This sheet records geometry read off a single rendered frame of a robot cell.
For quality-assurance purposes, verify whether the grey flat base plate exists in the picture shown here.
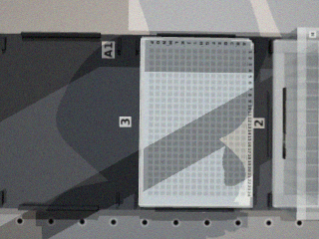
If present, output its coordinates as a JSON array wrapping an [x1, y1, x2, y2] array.
[[0, 208, 319, 239]]

